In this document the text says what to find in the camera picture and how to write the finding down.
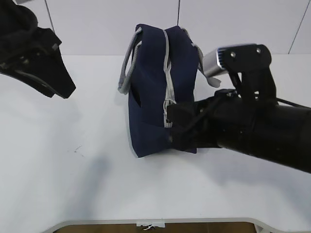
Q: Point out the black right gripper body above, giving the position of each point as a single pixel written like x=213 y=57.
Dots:
x=196 y=126

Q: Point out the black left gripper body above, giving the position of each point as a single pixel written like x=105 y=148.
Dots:
x=21 y=36

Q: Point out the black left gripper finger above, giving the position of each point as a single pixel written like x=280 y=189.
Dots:
x=54 y=78
x=40 y=87

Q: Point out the navy blue lunch bag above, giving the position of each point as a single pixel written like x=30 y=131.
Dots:
x=159 y=69

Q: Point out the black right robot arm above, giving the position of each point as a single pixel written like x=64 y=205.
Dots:
x=272 y=132

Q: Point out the white tape on table edge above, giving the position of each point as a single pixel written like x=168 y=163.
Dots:
x=148 y=224

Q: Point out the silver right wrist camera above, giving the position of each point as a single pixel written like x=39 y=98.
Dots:
x=248 y=66

